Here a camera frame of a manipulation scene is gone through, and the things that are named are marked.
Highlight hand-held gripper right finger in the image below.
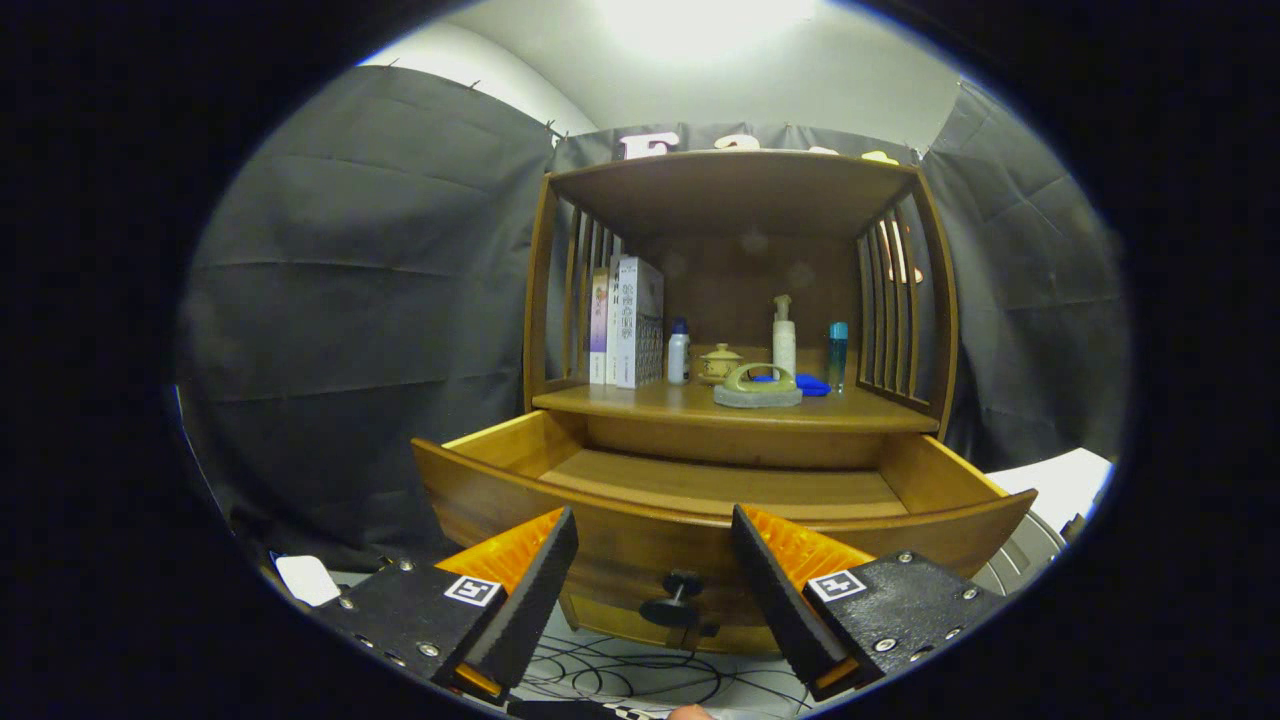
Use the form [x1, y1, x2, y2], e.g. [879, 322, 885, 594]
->
[730, 504, 1009, 701]

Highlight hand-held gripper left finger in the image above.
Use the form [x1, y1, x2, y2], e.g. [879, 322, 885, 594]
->
[318, 506, 580, 707]

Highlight black round drawer knob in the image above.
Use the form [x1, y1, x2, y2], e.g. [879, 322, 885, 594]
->
[640, 570, 704, 631]

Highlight brown wooden drawer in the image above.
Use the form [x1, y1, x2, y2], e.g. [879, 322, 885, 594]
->
[410, 408, 1038, 656]

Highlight green handled scrubbing brush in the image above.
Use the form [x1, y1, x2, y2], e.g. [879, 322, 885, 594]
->
[712, 363, 804, 409]

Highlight wooden countertop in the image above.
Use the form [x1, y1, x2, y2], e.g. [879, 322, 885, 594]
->
[532, 380, 939, 434]

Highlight white metal drawer unit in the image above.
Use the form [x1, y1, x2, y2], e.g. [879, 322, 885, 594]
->
[970, 447, 1116, 598]

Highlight brown wooden cabinet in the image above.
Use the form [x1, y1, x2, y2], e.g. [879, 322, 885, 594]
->
[522, 150, 961, 656]

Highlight blue folded cloth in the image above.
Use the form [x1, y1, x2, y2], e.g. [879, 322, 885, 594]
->
[750, 372, 832, 397]

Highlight white paper sheet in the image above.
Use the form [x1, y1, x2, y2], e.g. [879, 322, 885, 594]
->
[274, 555, 343, 608]

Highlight yellow lidded ceramic teacup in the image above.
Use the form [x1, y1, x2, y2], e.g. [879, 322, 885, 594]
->
[698, 343, 744, 386]

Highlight white pump bottle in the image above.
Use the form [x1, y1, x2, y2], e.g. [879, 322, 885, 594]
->
[771, 294, 798, 379]

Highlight purple thin book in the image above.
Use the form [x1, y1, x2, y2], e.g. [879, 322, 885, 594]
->
[589, 267, 611, 386]

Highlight white thin book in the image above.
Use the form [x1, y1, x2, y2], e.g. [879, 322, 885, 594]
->
[605, 258, 623, 387]

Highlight thick white patterned book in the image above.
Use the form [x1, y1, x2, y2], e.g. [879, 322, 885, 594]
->
[615, 256, 666, 390]

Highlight black backdrop cloth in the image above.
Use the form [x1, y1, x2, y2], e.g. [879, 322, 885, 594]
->
[175, 65, 1131, 576]

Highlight black floor cables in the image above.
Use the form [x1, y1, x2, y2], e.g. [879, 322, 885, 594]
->
[515, 600, 816, 716]

